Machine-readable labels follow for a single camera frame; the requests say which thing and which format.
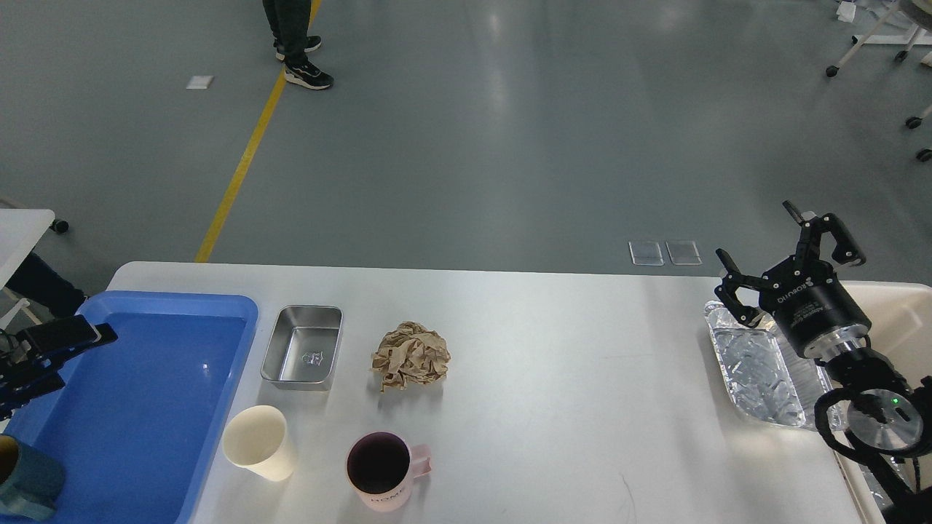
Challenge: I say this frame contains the white paper on floor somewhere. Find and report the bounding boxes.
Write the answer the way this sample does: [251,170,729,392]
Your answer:
[186,74,214,90]

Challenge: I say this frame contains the crumpled brown paper ball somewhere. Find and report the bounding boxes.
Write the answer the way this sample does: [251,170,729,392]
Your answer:
[371,321,451,392]

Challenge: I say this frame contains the clear floor plate left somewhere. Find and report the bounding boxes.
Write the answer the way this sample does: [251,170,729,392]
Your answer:
[628,241,665,266]

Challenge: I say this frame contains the clear floor plate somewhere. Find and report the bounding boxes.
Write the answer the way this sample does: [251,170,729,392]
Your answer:
[665,241,703,266]
[628,241,665,266]

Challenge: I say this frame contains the aluminium foil tray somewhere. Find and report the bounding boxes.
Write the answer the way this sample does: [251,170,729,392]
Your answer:
[703,301,832,431]

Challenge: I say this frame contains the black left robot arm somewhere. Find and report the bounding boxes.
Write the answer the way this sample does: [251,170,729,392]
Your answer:
[1,315,119,421]

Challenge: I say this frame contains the standing person legs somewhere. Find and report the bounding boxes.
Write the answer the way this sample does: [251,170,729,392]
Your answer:
[262,1,333,90]

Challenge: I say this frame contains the pink mug dark inside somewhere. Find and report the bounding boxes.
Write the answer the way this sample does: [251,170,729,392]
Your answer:
[345,431,433,513]

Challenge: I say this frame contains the white side table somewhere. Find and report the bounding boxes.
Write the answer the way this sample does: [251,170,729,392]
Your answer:
[1,208,56,287]

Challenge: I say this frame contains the stainless steel rectangular tin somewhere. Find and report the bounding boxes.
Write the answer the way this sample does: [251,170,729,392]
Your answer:
[260,305,343,392]

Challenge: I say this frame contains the clear floor plate right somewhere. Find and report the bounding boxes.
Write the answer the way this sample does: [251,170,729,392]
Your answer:
[665,241,703,266]

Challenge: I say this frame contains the blue plastic tray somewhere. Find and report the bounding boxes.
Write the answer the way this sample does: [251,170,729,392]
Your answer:
[6,290,258,523]

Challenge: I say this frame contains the teal cup in tray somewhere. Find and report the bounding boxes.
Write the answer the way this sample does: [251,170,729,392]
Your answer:
[1,434,66,522]

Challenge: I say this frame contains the white wheeled cart frame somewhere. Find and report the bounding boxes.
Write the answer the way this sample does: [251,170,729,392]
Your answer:
[825,1,931,163]

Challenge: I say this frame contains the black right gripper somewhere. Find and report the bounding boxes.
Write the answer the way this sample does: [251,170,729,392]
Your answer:
[714,200,872,359]

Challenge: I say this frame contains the cream paper cup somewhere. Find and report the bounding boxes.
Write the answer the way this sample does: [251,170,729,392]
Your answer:
[221,405,299,482]

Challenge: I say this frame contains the cream plastic bin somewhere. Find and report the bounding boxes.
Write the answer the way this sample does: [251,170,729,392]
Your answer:
[835,281,931,523]

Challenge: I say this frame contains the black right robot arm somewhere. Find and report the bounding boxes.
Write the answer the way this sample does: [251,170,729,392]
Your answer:
[714,200,931,523]

